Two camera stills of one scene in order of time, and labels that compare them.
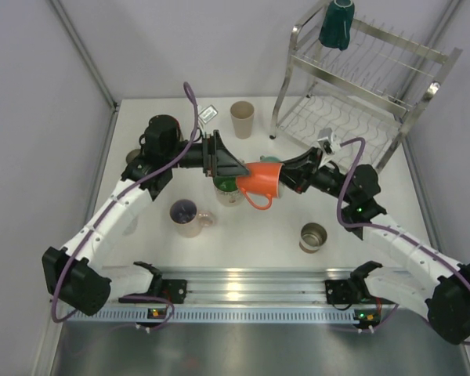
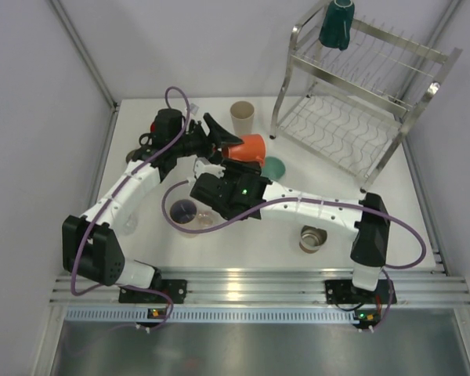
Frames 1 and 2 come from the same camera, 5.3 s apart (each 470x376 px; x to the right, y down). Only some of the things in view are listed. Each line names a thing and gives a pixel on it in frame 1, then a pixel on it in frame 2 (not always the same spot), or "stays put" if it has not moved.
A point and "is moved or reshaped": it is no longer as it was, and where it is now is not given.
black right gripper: (296, 178) -> (240, 168)
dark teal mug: (337, 24) stays put
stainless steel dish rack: (374, 92) stays put
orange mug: (262, 185) is moved or reshaped
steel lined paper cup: (312, 236) stays put
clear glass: (131, 227) stays put
